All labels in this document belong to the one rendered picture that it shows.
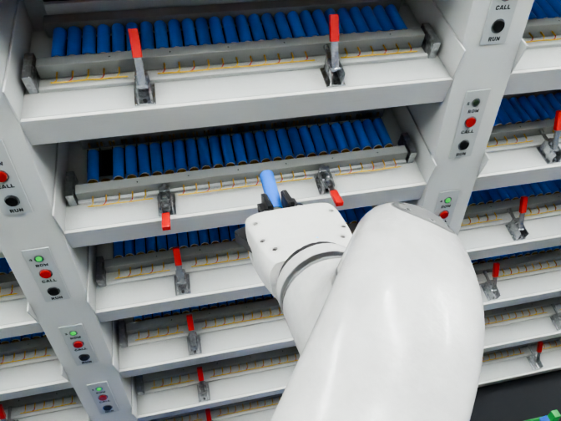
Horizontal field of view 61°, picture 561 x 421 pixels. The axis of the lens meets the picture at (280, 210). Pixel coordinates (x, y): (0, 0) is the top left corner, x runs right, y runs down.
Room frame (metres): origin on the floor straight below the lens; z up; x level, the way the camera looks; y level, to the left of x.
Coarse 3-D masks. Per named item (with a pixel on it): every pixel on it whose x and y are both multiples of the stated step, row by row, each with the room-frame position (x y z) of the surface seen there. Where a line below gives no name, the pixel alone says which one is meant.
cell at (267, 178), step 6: (264, 174) 0.50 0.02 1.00; (270, 174) 0.50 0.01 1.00; (264, 180) 0.49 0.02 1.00; (270, 180) 0.49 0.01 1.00; (264, 186) 0.48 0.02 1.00; (270, 186) 0.48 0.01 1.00; (276, 186) 0.48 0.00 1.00; (264, 192) 0.48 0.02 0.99; (270, 192) 0.47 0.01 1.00; (276, 192) 0.47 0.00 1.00; (270, 198) 0.46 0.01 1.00; (276, 198) 0.46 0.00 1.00; (276, 204) 0.45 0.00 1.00
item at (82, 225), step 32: (288, 128) 0.78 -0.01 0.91; (416, 128) 0.74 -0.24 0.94; (64, 160) 0.66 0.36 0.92; (416, 160) 0.71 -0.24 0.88; (64, 192) 0.60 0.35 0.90; (192, 192) 0.62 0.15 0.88; (224, 192) 0.63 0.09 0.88; (256, 192) 0.63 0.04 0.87; (288, 192) 0.63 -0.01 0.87; (352, 192) 0.64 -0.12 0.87; (384, 192) 0.65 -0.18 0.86; (416, 192) 0.67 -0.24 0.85; (64, 224) 0.55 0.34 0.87; (96, 224) 0.56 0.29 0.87; (128, 224) 0.56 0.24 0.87; (160, 224) 0.57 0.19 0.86; (192, 224) 0.59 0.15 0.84; (224, 224) 0.60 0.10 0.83
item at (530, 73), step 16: (544, 0) 0.84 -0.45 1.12; (560, 0) 0.85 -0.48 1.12; (528, 16) 0.80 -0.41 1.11; (544, 16) 0.80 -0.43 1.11; (560, 16) 0.81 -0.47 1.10; (528, 32) 0.77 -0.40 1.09; (544, 32) 0.77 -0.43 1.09; (560, 32) 0.78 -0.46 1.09; (528, 48) 0.74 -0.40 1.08; (544, 48) 0.75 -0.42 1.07; (560, 48) 0.75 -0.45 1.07; (528, 64) 0.71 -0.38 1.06; (544, 64) 0.71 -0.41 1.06; (560, 64) 0.71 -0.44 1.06; (512, 80) 0.69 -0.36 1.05; (528, 80) 0.70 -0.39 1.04; (544, 80) 0.71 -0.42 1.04; (560, 80) 0.71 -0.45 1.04
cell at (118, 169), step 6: (114, 150) 0.68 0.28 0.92; (120, 150) 0.68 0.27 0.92; (114, 156) 0.67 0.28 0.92; (120, 156) 0.67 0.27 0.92; (114, 162) 0.66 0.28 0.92; (120, 162) 0.66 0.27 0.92; (114, 168) 0.65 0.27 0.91; (120, 168) 0.65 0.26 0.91; (114, 174) 0.63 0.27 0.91; (120, 174) 0.64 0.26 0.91
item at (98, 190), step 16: (288, 160) 0.68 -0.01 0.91; (304, 160) 0.68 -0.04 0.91; (320, 160) 0.68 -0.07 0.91; (336, 160) 0.68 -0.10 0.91; (352, 160) 0.69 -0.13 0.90; (368, 160) 0.69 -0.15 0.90; (384, 160) 0.70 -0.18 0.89; (144, 176) 0.63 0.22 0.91; (160, 176) 0.63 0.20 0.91; (176, 176) 0.63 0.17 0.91; (192, 176) 0.63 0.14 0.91; (208, 176) 0.63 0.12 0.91; (224, 176) 0.64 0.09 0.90; (240, 176) 0.65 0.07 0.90; (256, 176) 0.65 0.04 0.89; (80, 192) 0.59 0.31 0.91; (96, 192) 0.60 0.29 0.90; (112, 192) 0.60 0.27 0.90; (128, 192) 0.61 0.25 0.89; (144, 192) 0.61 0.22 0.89
